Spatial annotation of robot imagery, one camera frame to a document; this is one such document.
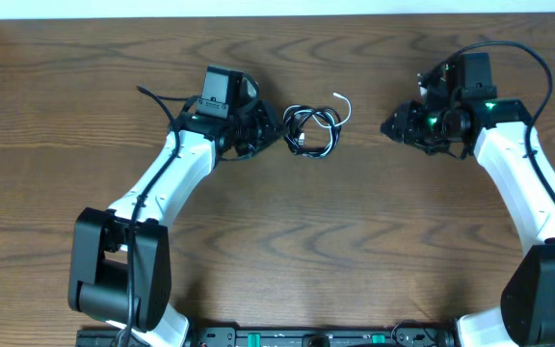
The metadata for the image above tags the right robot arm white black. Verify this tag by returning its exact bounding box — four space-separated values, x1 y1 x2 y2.
380 52 555 346

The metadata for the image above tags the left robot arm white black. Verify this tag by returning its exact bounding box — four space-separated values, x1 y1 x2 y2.
67 97 283 346

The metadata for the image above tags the white USB cable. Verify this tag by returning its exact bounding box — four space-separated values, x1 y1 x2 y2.
286 92 353 158

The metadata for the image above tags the black right camera cable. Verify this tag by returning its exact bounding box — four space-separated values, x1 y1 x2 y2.
431 40 555 245

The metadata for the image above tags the black left camera cable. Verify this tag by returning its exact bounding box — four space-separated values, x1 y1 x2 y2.
113 84 201 347

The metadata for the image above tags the black USB cable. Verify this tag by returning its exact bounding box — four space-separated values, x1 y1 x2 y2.
281 105 342 158

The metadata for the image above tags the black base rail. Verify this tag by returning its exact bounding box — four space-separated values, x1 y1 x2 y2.
75 325 457 347

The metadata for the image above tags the black camera cable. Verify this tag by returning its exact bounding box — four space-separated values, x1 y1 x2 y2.
431 40 555 245
113 84 201 347

